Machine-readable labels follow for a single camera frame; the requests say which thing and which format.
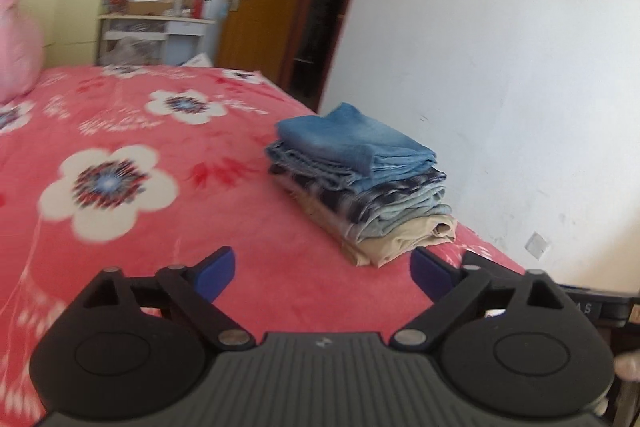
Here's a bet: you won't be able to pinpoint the pink floral quilt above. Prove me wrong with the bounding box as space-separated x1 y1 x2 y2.
0 0 46 106

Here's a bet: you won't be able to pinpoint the folded plaid shirt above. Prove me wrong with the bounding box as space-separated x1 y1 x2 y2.
269 162 447 224

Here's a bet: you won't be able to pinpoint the white wall socket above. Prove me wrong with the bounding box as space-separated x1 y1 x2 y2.
525 232 551 260

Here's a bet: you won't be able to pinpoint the red floral blanket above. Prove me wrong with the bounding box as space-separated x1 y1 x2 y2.
0 64 526 423

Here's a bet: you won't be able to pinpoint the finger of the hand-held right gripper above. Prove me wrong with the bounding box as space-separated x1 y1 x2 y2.
461 251 526 281

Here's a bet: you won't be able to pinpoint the cardboard box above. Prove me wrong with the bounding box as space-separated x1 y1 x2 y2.
125 0 174 16

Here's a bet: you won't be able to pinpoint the clear plastic bag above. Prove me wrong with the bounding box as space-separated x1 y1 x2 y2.
100 38 161 66

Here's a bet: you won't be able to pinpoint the folded light denim garment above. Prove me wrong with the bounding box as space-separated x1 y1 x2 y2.
345 186 452 242

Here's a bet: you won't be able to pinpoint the person's right hand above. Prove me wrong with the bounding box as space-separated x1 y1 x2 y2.
615 351 640 383

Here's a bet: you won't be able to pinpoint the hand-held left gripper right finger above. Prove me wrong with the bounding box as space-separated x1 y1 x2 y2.
390 247 568 352

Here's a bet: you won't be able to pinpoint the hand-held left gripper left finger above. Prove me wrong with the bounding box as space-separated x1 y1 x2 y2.
82 246 255 352

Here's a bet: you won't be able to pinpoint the blue denim jeans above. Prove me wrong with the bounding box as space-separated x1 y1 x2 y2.
264 103 439 195

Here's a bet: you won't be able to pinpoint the stack of folded clothes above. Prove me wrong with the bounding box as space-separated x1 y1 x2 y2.
282 187 459 269

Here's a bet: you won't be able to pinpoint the white desk shelf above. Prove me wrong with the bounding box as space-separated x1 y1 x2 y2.
96 14 217 68

